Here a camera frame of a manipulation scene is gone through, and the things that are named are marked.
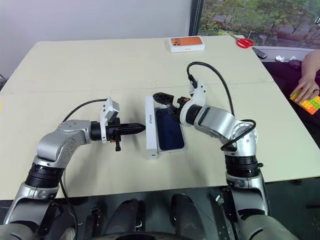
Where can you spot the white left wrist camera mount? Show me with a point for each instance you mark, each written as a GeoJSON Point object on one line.
{"type": "Point", "coordinates": [110, 107]}

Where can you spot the dark blue smartphone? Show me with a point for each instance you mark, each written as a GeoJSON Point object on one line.
{"type": "Point", "coordinates": [170, 132]}

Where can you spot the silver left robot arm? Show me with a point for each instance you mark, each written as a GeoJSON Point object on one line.
{"type": "Point", "coordinates": [60, 145]}

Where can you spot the person's bare hand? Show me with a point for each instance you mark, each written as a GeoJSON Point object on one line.
{"type": "Point", "coordinates": [308, 87]}

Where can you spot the dark side desk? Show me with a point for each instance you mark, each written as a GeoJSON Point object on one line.
{"type": "Point", "coordinates": [285, 82]}

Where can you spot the orange iPhone box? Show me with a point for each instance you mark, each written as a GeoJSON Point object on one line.
{"type": "Point", "coordinates": [187, 44]}

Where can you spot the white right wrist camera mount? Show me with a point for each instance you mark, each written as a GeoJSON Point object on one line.
{"type": "Point", "coordinates": [197, 93]}

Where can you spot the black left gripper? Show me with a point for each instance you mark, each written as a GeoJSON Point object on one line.
{"type": "Point", "coordinates": [113, 131]}

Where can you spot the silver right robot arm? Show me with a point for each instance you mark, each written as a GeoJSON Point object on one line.
{"type": "Point", "coordinates": [220, 122]}

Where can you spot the colourful toy brick block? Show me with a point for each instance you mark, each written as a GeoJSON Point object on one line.
{"type": "Point", "coordinates": [310, 105]}

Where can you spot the person's bare forearm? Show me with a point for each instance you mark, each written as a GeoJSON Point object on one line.
{"type": "Point", "coordinates": [312, 63]}

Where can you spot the crumpled white tissue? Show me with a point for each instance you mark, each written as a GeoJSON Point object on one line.
{"type": "Point", "coordinates": [280, 58]}

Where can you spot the small black handset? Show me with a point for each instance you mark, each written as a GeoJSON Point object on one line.
{"type": "Point", "coordinates": [259, 53]}

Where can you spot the dark rounded shape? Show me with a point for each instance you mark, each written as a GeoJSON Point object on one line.
{"type": "Point", "coordinates": [125, 217]}
{"type": "Point", "coordinates": [185, 215]}

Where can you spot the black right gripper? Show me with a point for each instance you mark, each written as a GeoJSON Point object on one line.
{"type": "Point", "coordinates": [180, 105]}

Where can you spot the white iPhone box base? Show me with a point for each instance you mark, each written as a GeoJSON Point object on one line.
{"type": "Point", "coordinates": [151, 130]}

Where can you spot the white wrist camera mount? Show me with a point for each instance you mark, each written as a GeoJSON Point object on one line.
{"type": "Point", "coordinates": [110, 107]}
{"type": "Point", "coordinates": [197, 93]}

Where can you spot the dark window frame post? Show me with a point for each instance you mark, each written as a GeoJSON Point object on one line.
{"type": "Point", "coordinates": [196, 17]}

